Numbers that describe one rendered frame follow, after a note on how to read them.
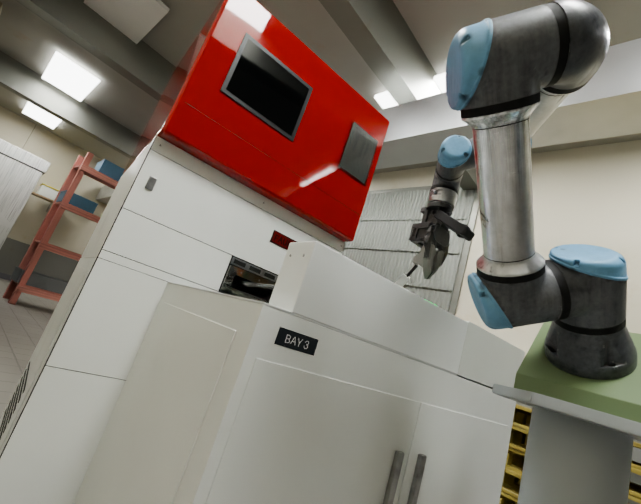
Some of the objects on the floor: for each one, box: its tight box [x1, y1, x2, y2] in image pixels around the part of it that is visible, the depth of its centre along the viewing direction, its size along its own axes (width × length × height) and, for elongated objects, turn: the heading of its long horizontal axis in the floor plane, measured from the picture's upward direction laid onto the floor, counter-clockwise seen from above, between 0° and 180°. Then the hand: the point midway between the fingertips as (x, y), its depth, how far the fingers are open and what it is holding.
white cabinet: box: [73, 283, 516, 504], centre depth 102 cm, size 64×96×82 cm, turn 178°
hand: (429, 274), depth 95 cm, fingers closed
